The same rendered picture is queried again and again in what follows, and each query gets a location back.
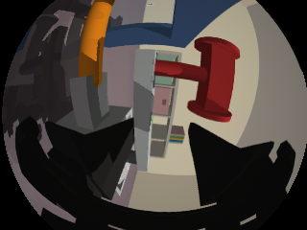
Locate grey crank handle with dark red knob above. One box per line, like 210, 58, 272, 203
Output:
127, 37, 241, 172

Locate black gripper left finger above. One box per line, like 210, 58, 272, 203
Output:
45, 118, 135, 200

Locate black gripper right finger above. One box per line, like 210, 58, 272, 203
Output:
188, 123, 275, 207

